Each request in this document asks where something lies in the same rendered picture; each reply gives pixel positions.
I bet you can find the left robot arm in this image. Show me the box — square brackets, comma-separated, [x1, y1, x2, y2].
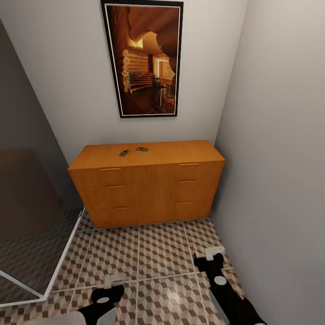
[22, 273, 126, 325]

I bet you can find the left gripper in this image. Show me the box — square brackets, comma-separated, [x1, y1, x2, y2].
[91, 285, 124, 304]

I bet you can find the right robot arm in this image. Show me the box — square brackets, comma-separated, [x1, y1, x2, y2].
[194, 246, 266, 325]

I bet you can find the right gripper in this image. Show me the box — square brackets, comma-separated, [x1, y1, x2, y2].
[194, 254, 223, 273]

